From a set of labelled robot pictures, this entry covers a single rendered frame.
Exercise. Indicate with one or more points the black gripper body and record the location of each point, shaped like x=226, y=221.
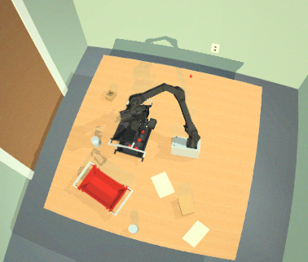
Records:
x=150, y=124

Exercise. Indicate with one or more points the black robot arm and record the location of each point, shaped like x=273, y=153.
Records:
x=135, y=108

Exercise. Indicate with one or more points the grey cylinder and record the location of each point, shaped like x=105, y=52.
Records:
x=96, y=141
x=133, y=229

